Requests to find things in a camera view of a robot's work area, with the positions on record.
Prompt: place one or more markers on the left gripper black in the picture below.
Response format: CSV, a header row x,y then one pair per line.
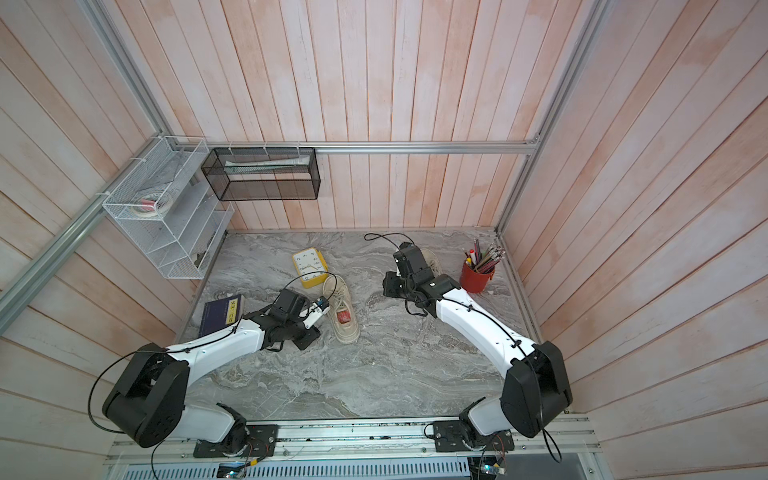
x,y
311,335

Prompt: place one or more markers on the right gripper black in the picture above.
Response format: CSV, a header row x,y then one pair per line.
x,y
390,284

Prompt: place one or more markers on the beige sneaker one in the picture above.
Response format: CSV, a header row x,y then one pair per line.
x,y
337,292
432,261

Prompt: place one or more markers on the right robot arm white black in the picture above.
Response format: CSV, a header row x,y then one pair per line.
x,y
536,387

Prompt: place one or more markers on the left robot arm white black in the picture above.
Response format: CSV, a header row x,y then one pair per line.
x,y
148,402

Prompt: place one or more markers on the red pencil cup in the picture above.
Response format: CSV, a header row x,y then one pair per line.
x,y
473,281

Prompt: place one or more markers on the dark blue book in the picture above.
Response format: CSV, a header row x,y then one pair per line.
x,y
220,314

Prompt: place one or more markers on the coloured pencils bunch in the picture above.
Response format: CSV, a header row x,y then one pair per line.
x,y
481,260

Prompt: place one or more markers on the tape roll on shelf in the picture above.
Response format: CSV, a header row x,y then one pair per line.
x,y
152,204

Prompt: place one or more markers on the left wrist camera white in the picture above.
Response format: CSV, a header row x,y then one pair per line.
x,y
315,311

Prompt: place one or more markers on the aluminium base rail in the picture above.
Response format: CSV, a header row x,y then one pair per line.
x,y
373,438

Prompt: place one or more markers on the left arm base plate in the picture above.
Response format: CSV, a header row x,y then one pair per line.
x,y
252,441

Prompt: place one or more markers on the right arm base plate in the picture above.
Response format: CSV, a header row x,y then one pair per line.
x,y
452,436

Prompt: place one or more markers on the black mesh wall basket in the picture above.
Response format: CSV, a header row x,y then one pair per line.
x,y
262,173

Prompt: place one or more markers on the white wire wall shelf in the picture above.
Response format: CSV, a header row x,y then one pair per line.
x,y
171,215

